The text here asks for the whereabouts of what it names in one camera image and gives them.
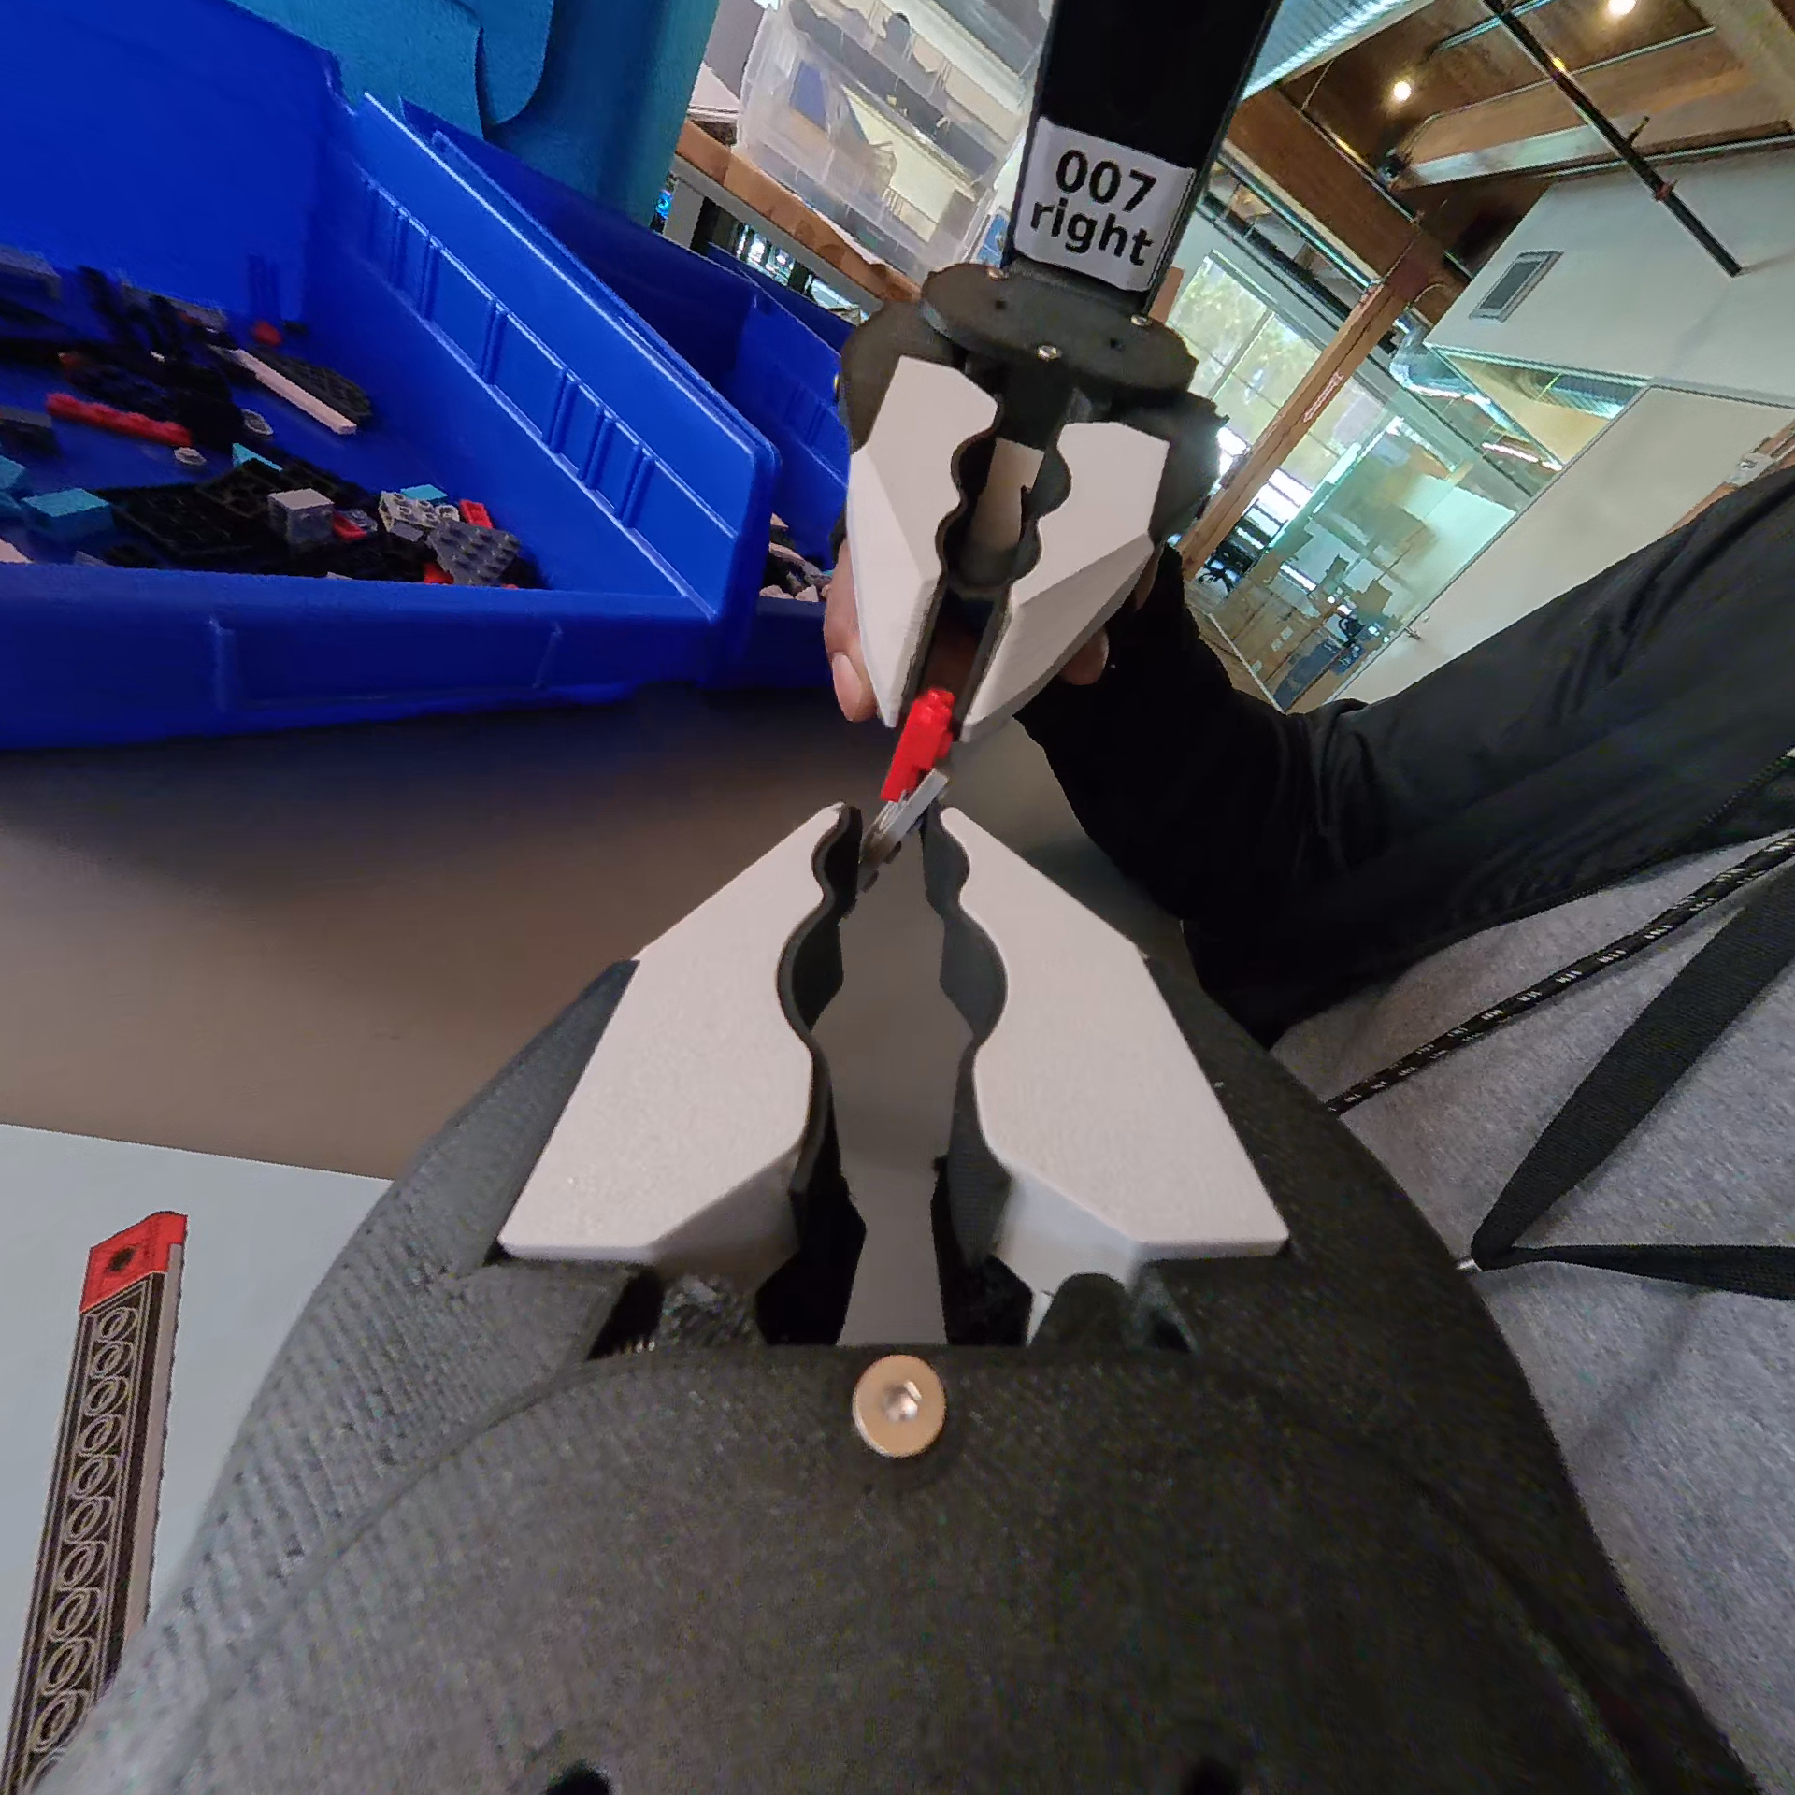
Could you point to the blue plastic bin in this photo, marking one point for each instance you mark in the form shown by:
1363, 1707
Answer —
351, 659
784, 363

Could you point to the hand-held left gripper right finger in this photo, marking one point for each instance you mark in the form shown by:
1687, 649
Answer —
1136, 1122

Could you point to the grey desk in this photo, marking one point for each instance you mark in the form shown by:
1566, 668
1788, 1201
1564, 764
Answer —
351, 953

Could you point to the wall vent grille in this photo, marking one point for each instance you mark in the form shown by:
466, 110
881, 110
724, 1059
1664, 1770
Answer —
1516, 285

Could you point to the silver air duct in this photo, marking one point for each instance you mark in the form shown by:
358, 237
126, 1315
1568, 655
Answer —
1346, 34

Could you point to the pale blue instruction booklet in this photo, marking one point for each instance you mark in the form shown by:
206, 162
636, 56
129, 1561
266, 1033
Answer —
252, 1261

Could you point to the long grey brick plate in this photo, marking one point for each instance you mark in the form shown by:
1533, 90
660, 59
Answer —
905, 817

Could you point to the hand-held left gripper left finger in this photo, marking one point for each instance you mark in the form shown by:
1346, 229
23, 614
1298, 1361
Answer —
658, 1107

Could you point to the blue felt bag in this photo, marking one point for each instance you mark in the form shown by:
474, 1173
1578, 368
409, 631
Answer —
589, 84

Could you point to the person's right forearm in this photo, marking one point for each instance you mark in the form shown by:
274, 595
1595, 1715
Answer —
1402, 812

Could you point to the stack of clear storage boxes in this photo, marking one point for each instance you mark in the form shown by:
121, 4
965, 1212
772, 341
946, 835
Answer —
871, 127

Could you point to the black ceiling pole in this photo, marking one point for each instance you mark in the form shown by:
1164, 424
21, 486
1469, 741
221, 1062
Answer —
1611, 127

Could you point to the small red brick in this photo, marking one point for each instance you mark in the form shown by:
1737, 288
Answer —
919, 736

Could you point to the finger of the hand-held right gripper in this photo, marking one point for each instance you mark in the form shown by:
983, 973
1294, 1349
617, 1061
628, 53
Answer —
1095, 547
898, 504

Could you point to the pile of toy bricks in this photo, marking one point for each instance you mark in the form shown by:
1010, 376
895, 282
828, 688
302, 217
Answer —
793, 576
209, 519

